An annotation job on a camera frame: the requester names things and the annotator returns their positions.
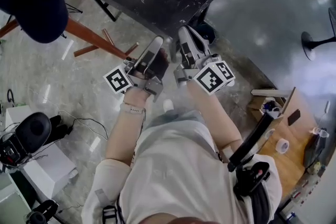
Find curved wooden desk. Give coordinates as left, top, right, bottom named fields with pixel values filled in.
left=256, top=86, right=329, bottom=194

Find black bar device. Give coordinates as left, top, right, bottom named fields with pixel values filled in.
left=227, top=112, right=284, bottom=173

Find brown wooden coat rack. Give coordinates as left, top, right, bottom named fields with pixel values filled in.
left=0, top=17, right=140, bottom=61

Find person's white shoe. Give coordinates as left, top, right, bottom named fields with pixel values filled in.
left=162, top=99, right=175, bottom=113

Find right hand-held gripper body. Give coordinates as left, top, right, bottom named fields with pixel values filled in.
left=173, top=54, right=236, bottom=97

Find person's left hand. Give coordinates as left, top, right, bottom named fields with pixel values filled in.
left=122, top=85, right=153, bottom=108

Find black marble table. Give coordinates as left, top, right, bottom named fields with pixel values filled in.
left=83, top=0, right=221, bottom=62

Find black padded seat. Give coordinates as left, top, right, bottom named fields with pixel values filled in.
left=0, top=112, right=53, bottom=166

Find cardboard box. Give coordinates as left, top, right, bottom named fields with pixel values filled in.
left=248, top=88, right=297, bottom=120

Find white tape roll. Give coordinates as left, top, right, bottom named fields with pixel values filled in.
left=277, top=138, right=290, bottom=153

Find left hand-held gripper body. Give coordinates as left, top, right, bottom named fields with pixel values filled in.
left=102, top=58, right=164, bottom=103

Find black headphones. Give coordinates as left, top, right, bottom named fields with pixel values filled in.
left=25, top=199, right=60, bottom=224

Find person's grey trousers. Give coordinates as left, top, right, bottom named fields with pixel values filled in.
left=145, top=109, right=207, bottom=137

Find black bag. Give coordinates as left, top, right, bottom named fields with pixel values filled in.
left=303, top=128, right=328, bottom=169

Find small black folded object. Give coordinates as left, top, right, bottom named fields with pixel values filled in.
left=287, top=109, right=302, bottom=126

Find person's left forearm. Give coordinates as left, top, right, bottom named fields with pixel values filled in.
left=104, top=111, right=148, bottom=168

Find white wrist watch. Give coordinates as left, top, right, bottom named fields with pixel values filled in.
left=120, top=102, right=146, bottom=115

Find clear plastic bottle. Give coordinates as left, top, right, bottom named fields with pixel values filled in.
left=310, top=127, right=330, bottom=138

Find white box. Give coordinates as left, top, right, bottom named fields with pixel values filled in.
left=20, top=136, right=79, bottom=200

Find black harness strap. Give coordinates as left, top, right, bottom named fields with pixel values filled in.
left=101, top=205, right=119, bottom=224

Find person's white shirt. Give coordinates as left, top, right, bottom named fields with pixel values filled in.
left=81, top=119, right=283, bottom=224

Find person's right forearm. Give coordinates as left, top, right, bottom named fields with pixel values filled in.
left=186, top=81, right=244, bottom=158

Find black waste bin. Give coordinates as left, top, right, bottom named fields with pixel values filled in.
left=195, top=23, right=218, bottom=45

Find black pedestal fan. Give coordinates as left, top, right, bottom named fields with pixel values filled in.
left=301, top=6, right=336, bottom=61

